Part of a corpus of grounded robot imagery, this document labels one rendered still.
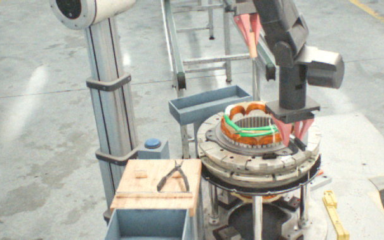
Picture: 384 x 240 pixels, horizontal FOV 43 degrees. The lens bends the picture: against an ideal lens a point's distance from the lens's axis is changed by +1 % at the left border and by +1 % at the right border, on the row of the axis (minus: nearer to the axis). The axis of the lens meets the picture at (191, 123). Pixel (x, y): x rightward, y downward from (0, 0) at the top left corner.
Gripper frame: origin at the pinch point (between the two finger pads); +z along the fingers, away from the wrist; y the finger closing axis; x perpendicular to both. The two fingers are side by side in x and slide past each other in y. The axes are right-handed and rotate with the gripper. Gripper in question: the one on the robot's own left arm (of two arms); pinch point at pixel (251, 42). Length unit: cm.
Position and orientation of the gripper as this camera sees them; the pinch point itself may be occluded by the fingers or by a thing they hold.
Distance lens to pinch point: 120.3
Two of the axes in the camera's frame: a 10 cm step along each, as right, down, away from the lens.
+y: 9.8, -1.5, 1.6
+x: -1.7, -1.1, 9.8
